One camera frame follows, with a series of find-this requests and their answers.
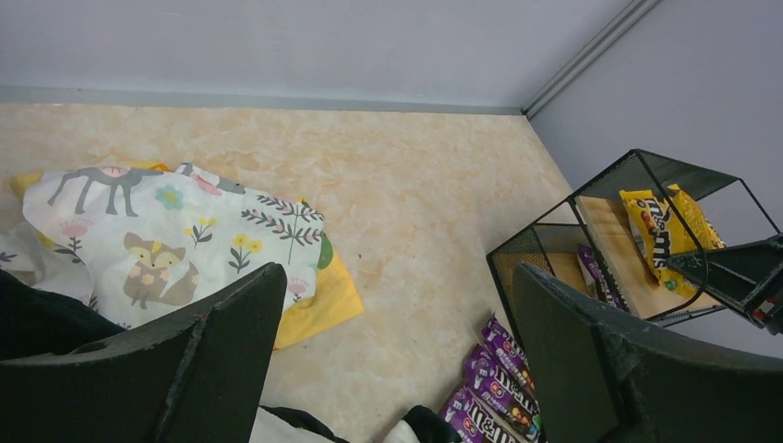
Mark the purple candy bag lower shelf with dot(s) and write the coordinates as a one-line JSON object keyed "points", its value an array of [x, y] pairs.
{"points": [[595, 279]]}

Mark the yellow m&m bag front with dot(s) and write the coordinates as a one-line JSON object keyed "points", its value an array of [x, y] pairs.
{"points": [[658, 234]]}

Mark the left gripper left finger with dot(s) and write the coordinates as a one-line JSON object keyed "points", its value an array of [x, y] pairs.
{"points": [[193, 375]]}

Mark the purple m&m bag left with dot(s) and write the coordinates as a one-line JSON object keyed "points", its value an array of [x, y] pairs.
{"points": [[472, 421]]}

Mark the purple m&m bag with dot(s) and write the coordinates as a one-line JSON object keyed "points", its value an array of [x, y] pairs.
{"points": [[500, 392], [509, 354], [472, 421]]}

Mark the purple m&m bag right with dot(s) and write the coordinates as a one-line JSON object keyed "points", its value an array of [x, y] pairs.
{"points": [[509, 354]]}

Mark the animal print white cloth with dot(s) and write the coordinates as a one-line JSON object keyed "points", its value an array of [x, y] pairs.
{"points": [[183, 238]]}

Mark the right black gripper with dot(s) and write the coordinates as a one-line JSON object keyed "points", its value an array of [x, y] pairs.
{"points": [[747, 279]]}

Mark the yellow cloth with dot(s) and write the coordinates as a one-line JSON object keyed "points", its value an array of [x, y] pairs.
{"points": [[324, 299]]}

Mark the purple m&m bag middle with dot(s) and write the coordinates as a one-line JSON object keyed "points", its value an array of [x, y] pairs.
{"points": [[500, 392]]}

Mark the yellow candy bag barcode side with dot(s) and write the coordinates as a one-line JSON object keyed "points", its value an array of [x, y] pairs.
{"points": [[694, 227]]}

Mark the black wire mesh shelf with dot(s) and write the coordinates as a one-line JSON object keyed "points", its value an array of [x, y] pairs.
{"points": [[593, 215]]}

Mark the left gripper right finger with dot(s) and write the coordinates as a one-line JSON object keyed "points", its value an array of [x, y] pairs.
{"points": [[603, 375]]}

